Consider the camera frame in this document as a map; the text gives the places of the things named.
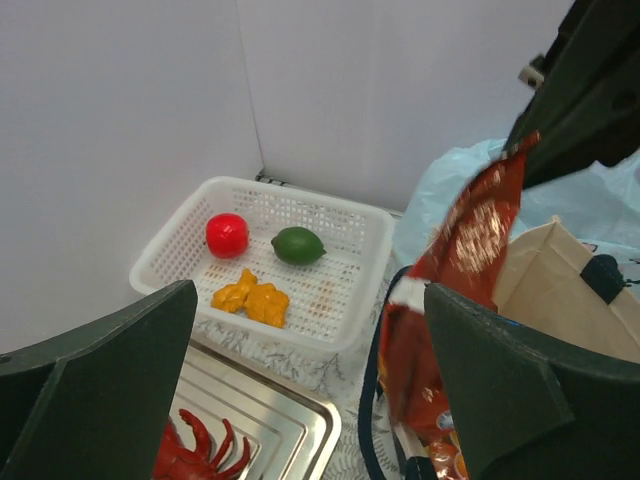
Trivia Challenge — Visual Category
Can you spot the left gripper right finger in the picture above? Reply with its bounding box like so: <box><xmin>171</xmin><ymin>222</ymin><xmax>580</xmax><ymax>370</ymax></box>
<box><xmin>424</xmin><ymin>284</ymin><xmax>639</xmax><ymax>479</ymax></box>

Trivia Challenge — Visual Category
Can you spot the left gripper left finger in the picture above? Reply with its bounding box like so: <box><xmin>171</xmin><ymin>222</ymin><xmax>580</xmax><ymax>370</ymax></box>
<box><xmin>1</xmin><ymin>280</ymin><xmax>198</xmax><ymax>479</ymax></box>

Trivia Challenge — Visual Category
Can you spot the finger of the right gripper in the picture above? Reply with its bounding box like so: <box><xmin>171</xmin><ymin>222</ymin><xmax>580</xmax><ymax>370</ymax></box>
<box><xmin>505</xmin><ymin>0</ymin><xmax>639</xmax><ymax>189</ymax></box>

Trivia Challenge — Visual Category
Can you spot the light blue plastic grocery bag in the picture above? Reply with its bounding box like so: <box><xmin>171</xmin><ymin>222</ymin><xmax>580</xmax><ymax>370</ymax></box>
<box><xmin>393</xmin><ymin>140</ymin><xmax>639</xmax><ymax>291</ymax></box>

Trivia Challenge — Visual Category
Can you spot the beige canvas tote bag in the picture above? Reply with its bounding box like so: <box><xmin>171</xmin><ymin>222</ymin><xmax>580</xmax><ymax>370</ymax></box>
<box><xmin>358</xmin><ymin>221</ymin><xmax>639</xmax><ymax>479</ymax></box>

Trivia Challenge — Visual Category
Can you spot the orange Doritos chip bag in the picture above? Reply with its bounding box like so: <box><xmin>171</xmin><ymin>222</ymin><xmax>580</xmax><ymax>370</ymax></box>
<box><xmin>369</xmin><ymin>132</ymin><xmax>540</xmax><ymax>479</ymax></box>

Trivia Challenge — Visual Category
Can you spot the orange toy fried chicken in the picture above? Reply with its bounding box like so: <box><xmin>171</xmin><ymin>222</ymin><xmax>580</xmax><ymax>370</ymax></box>
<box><xmin>210</xmin><ymin>269</ymin><xmax>290</xmax><ymax>328</ymax></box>

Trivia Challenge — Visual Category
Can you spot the red tomato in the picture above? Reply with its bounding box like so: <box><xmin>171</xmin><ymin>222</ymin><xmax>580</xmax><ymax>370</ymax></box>
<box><xmin>205</xmin><ymin>213</ymin><xmax>249</xmax><ymax>259</ymax></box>

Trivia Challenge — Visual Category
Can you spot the green lime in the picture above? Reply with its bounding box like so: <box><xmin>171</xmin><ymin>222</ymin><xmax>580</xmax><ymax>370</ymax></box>
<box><xmin>271</xmin><ymin>226</ymin><xmax>326</xmax><ymax>266</ymax></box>

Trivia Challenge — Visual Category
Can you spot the metal baking tray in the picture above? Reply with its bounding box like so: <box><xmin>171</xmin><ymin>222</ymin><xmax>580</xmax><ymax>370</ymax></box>
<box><xmin>169</xmin><ymin>340</ymin><xmax>341</xmax><ymax>479</ymax></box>

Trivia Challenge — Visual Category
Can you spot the white plastic basket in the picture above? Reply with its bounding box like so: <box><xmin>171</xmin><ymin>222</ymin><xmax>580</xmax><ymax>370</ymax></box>
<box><xmin>129</xmin><ymin>177</ymin><xmax>395</xmax><ymax>353</ymax></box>

